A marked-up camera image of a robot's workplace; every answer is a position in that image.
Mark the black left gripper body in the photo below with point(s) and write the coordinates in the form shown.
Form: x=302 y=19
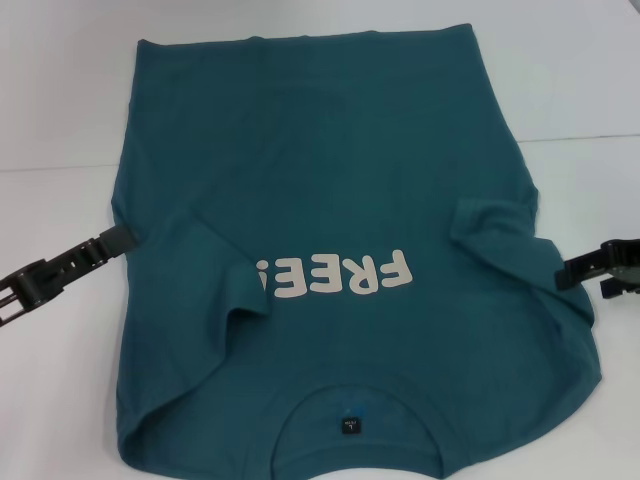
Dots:
x=45 y=285

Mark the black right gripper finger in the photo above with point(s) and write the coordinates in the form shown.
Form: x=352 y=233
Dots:
x=620 y=290
x=580 y=272

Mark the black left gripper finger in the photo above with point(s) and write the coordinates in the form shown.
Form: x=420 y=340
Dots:
x=116 y=243

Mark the teal t-shirt with FREE print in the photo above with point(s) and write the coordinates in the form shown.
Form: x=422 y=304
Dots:
x=325 y=175

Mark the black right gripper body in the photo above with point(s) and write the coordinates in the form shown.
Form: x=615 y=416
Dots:
x=625 y=260

